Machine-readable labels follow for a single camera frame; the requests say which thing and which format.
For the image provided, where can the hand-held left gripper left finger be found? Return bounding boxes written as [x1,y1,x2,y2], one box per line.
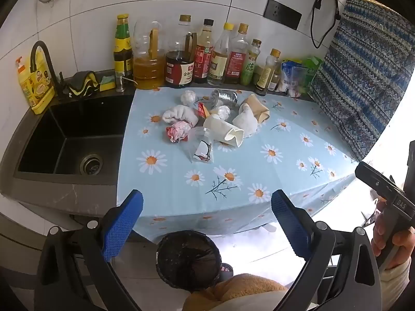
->
[34,189,145,311]

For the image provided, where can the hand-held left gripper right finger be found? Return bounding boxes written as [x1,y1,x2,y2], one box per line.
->
[271,189,383,311]

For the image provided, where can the black mesh waste bin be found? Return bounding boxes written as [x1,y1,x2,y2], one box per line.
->
[156,230,222,291]

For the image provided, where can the red and white wrapper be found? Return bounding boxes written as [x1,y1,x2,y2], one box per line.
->
[166,120,192,144]

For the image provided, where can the brown paper cup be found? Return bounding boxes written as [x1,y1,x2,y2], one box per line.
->
[239,94,270,124]

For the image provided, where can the white sock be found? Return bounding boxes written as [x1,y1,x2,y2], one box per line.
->
[162,104,199,127]

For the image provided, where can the person's right forearm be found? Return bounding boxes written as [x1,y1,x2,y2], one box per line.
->
[378,258,413,311]

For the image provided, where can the person's right hand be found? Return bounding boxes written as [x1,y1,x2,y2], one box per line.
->
[370,222,415,270]

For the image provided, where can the blue daisy tablecloth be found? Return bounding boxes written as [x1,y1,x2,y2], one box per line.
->
[117,86,360,245]

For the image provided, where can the steel sink drain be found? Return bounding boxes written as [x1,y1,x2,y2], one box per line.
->
[79,154,104,175]

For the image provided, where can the person's foot in slipper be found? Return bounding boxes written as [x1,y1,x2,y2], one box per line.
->
[219,262,234,281]

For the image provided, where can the person's brown fleece pants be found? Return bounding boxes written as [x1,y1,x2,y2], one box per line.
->
[183,274,289,311]

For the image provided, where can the person's white jacket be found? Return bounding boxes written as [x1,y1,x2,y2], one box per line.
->
[220,291,287,311]

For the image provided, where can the white base cabinet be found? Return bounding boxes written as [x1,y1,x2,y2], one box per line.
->
[0,212,107,266]

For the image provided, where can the black kitchen sink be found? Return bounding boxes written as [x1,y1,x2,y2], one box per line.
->
[13,95,135,187]

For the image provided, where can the clear printed plastic bag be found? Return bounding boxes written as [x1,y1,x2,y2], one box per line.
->
[186,126,216,163]

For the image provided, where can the white paper cup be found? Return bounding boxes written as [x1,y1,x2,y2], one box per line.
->
[203,116,244,148]

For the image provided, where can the blue patterned cloth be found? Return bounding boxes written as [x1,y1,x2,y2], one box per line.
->
[308,0,415,162]

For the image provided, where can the small clear plastic wrapper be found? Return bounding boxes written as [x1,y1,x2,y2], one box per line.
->
[209,105,231,120]

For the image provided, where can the yellow green sponge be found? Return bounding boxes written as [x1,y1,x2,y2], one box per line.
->
[100,75,116,92]

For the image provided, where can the chrome soap dispenser pump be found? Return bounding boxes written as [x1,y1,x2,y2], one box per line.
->
[115,69,138,93]

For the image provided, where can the silver foil wrapper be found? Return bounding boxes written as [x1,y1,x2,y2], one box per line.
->
[211,89,240,110]

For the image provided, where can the crumpled white tissue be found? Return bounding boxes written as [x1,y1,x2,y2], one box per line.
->
[180,90,198,106]

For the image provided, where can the grey and yellow cloth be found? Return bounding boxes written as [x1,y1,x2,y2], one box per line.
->
[63,70,100,97]

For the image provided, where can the green plastic bag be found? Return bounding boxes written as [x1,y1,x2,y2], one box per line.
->
[300,56,323,94]

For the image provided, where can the large cooking oil jug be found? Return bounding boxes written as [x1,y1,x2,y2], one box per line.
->
[132,19,166,89]

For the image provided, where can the yellow dish soap bottle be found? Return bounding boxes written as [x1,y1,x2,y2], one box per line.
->
[16,50,56,115]

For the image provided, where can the green label oil bottle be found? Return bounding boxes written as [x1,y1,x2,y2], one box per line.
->
[240,39,262,86]

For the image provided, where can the dark soy sauce jug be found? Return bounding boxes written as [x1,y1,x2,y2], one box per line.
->
[165,15,198,88]

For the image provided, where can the gold cap red label bottle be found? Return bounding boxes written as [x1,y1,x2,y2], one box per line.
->
[224,23,250,85]

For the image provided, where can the yellow cap clear bottle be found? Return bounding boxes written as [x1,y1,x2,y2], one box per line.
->
[207,23,234,86]

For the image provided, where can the green label sauce bottle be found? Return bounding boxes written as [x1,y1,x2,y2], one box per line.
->
[113,13,133,81]

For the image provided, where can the black faucet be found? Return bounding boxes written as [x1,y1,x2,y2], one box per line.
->
[30,40,67,99]

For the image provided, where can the black cap red label bottle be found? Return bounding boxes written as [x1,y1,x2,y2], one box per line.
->
[193,19,215,84]

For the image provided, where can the black cable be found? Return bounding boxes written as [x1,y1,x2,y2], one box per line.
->
[310,0,341,49]

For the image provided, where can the black wall outlet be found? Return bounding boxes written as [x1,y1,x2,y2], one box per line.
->
[263,0,303,30]

